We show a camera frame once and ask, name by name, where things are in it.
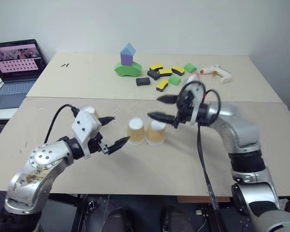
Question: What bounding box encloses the yellow and black eraser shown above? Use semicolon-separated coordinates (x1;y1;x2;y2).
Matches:
158;68;173;77
156;79;170;92
149;63;163;73
171;65;185;76

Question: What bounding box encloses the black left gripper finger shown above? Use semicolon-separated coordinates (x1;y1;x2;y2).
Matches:
98;116;116;127
106;136;131;156

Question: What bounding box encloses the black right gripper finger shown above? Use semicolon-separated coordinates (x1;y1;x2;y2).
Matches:
157;94;179;105
147;111;178;126

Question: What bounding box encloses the green arch foam block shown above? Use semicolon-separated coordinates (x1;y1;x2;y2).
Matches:
114;61;143;78

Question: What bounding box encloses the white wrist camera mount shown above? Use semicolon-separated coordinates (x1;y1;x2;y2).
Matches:
185;81;206;125
72;105;103;160

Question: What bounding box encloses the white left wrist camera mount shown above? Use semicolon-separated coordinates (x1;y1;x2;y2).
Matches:
72;105;103;160

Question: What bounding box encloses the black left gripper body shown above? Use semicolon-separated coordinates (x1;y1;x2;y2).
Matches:
87;133;112;156

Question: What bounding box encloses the purple foam cube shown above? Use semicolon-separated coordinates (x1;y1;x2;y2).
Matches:
120;53;133;66

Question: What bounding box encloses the white glue gun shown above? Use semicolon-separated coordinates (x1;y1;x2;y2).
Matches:
200;64;232;84

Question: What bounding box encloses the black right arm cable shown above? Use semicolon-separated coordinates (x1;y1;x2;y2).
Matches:
195;88;229;232

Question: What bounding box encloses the blue roof-shaped foam block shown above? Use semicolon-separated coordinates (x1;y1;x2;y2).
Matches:
119;43;137;57

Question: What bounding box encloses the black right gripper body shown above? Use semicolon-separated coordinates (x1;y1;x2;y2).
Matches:
173;85;196;129

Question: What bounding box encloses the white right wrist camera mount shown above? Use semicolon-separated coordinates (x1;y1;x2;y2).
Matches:
185;81;206;125

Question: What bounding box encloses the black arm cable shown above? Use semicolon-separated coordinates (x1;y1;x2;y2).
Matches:
195;88;229;232
43;104;81;144

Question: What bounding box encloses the orange paper cup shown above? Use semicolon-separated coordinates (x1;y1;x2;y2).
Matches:
126;116;145;146
145;120;167;146

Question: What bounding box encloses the open laptop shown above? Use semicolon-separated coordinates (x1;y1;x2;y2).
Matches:
0;39;47;111

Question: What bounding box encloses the red and white small object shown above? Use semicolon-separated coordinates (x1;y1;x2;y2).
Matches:
186;72;202;83

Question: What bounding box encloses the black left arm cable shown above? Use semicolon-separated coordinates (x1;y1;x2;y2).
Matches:
43;104;81;144

